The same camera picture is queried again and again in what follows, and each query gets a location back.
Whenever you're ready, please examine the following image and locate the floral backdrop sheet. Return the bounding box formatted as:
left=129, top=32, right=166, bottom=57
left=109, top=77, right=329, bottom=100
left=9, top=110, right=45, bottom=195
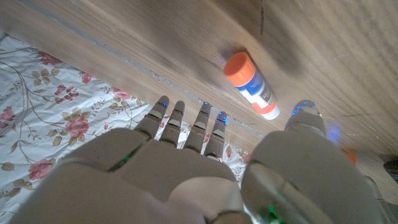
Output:
left=0, top=30, right=252, bottom=224

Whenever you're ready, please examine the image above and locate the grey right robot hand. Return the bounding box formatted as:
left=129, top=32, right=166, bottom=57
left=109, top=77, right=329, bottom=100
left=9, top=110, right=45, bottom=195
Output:
left=11, top=95, right=389, bottom=224

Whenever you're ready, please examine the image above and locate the glue stick body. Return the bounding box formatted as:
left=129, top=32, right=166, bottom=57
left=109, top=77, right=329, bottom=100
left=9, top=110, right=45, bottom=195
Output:
left=223, top=51, right=281, bottom=121

